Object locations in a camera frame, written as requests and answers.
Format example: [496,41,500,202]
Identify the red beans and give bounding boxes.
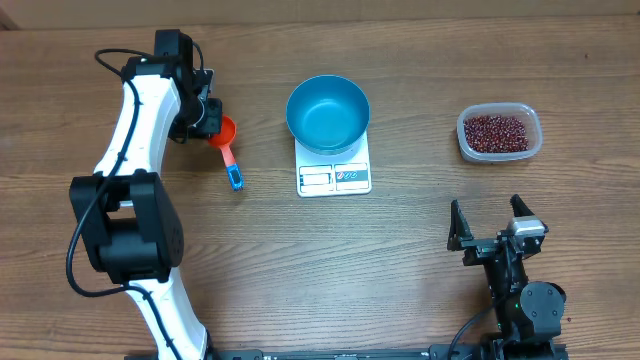
[464,115,529,153]

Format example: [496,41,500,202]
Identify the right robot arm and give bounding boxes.
[446,194,569,360]

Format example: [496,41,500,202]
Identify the white digital kitchen scale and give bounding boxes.
[295,133,372,198]

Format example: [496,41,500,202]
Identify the clear plastic container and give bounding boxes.
[456,102,544,163]

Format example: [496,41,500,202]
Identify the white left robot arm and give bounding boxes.
[65,29,223,359]

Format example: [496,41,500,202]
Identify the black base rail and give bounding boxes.
[124,344,569,360]

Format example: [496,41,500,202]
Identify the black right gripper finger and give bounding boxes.
[510,194,534,217]
[447,200,473,251]

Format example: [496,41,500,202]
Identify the blue metal bowl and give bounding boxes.
[285,74,371,155]

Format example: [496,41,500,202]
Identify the orange measuring scoop blue handle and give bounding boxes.
[208,115,244,192]

